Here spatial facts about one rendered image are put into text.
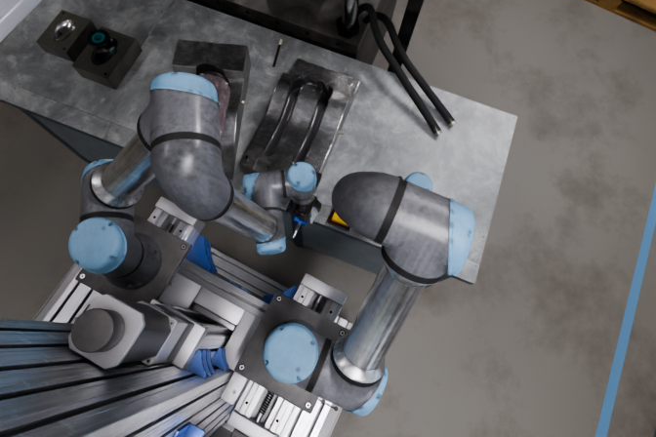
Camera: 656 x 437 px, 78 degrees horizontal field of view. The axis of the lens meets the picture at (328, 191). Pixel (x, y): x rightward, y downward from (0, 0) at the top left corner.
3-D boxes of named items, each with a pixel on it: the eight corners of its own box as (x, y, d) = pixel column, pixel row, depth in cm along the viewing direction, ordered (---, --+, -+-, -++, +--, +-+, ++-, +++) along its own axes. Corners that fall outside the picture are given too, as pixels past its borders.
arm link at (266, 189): (244, 210, 103) (287, 204, 104) (240, 169, 106) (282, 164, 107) (248, 218, 110) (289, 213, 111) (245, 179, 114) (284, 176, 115)
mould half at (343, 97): (310, 199, 145) (311, 186, 132) (244, 174, 147) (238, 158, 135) (358, 89, 162) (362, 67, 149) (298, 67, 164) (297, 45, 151)
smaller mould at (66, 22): (74, 62, 160) (65, 53, 154) (45, 52, 161) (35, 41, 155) (98, 30, 165) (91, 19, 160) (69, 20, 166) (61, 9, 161)
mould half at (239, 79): (232, 179, 146) (226, 167, 136) (159, 173, 146) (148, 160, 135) (251, 63, 164) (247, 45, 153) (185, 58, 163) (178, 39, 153)
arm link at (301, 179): (282, 161, 106) (314, 157, 107) (284, 177, 116) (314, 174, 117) (285, 189, 103) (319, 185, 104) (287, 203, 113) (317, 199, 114)
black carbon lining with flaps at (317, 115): (302, 172, 141) (301, 160, 132) (259, 155, 143) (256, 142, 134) (337, 92, 153) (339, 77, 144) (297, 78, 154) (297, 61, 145)
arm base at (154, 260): (140, 299, 108) (124, 296, 99) (93, 272, 110) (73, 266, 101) (173, 250, 113) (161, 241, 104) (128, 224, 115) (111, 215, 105)
